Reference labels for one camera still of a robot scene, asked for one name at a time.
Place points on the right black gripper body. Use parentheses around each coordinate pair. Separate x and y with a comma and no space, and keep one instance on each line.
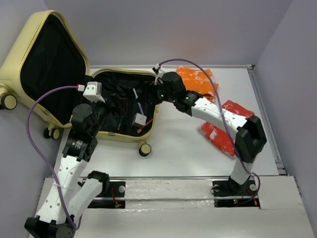
(162,93)

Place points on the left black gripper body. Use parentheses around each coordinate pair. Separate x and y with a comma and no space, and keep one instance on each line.
(101,111)

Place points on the purple toothbrush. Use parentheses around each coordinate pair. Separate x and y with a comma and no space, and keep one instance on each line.
(138,103)

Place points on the small white box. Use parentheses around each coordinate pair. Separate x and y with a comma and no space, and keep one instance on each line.
(139,120)

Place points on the orange cloth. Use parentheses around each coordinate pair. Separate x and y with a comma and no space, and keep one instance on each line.
(196,80)

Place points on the red lip brush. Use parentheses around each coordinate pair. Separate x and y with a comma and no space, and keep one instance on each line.
(148,123)

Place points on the yellow suitcase with black lining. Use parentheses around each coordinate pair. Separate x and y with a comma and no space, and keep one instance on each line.
(46,59)

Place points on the red cloth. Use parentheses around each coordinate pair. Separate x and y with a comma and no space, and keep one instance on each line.
(219,137)

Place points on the black pen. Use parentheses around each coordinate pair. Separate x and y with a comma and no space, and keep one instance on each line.
(120,123)

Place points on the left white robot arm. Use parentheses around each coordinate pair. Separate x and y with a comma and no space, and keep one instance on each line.
(61,213)

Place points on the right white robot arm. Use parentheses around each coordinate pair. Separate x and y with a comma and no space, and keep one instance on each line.
(247,134)

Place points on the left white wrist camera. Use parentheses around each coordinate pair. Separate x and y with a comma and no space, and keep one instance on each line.
(93,92)

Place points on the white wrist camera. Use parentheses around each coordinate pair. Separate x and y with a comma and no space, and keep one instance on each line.
(93,92)
(159,70)

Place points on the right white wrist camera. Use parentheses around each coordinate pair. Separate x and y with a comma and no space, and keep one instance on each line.
(159,70)

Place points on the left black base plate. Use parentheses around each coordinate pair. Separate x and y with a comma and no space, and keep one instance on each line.
(111,198)

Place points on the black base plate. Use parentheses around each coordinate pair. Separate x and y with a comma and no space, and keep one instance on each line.
(224,197)
(111,198)

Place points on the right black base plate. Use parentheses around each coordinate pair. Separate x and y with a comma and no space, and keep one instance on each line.
(224,197)

